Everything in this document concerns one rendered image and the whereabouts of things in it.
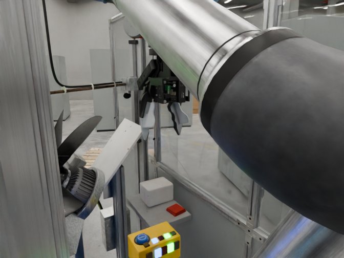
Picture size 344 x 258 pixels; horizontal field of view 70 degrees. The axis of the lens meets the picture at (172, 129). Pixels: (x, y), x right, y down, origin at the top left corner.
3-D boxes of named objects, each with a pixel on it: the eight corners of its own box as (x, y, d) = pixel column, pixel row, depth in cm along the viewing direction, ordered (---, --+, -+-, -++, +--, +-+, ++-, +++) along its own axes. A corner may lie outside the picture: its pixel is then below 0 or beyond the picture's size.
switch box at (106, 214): (131, 242, 148) (129, 210, 143) (106, 252, 141) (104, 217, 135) (126, 234, 156) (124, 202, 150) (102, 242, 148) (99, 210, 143)
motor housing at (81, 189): (67, 205, 127) (43, 195, 119) (94, 167, 130) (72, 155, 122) (76, 230, 107) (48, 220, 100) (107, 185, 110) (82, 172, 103)
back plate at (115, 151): (47, 214, 141) (45, 213, 140) (117, 114, 150) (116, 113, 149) (61, 281, 97) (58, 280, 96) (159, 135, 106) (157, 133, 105)
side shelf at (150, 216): (160, 191, 166) (160, 187, 165) (191, 219, 136) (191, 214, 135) (126, 201, 154) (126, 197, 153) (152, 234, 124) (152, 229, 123)
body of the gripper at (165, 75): (160, 107, 52) (160, 47, 49) (144, 102, 60) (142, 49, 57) (190, 104, 56) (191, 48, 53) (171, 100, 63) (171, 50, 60)
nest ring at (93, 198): (64, 207, 128) (58, 203, 126) (95, 163, 131) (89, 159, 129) (74, 236, 105) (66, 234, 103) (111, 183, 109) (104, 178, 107)
